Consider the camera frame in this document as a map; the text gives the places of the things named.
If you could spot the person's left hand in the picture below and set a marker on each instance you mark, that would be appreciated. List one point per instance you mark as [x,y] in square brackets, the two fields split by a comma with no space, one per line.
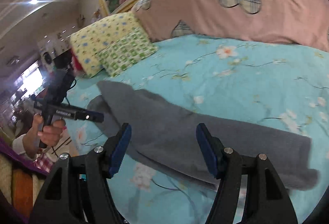
[50,135]

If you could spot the red plush item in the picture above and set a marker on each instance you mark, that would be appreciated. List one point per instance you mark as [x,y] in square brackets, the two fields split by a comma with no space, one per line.
[77,68]

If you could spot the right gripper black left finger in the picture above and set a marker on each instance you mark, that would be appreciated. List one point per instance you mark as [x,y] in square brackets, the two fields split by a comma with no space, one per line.
[76,190]

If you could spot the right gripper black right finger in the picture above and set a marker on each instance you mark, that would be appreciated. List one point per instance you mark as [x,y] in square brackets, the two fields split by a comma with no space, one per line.
[266,200]

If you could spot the green checkered pillow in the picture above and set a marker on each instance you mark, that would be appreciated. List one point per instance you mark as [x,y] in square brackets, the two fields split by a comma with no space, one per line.
[126,52]

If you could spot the left forearm white sleeve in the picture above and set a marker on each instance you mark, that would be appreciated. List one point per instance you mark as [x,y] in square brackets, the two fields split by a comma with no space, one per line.
[21,146]

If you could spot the yellow cartoon print pillow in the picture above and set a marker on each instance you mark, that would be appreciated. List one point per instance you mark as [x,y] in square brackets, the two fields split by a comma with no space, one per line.
[88,41]

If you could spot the turquoise floral bed sheet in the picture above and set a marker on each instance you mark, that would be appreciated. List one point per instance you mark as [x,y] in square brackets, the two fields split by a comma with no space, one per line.
[279,86]

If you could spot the pink quilt with plaid hearts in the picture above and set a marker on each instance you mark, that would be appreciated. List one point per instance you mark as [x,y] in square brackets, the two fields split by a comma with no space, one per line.
[302,22]

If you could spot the grey fleece pants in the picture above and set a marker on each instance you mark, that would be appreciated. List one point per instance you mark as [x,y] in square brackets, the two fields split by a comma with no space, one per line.
[164,137]

